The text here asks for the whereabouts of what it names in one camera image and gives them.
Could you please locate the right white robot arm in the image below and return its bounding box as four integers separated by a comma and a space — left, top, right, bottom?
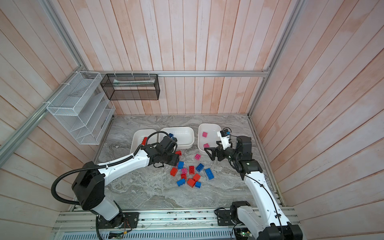
205, 130, 304, 240

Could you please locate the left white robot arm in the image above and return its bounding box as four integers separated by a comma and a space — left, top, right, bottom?
51, 131, 180, 223

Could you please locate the right white plastic bin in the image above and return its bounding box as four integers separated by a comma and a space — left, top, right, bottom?
198, 124, 222, 155

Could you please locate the white plastic bin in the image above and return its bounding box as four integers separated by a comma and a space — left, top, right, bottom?
161, 127, 195, 150
198, 124, 222, 155
130, 129, 156, 154

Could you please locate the middle white plastic bin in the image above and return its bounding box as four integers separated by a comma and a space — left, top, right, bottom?
161, 127, 195, 150

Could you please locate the left white plastic bin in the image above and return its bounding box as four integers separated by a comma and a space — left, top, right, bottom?
130, 129, 156, 154

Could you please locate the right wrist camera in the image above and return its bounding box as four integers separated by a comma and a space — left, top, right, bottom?
220, 128, 232, 138

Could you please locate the black wire mesh basket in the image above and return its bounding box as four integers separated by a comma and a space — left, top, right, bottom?
101, 73, 161, 101

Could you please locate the white wire mesh shelf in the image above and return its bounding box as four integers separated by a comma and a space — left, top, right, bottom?
47, 72, 116, 145

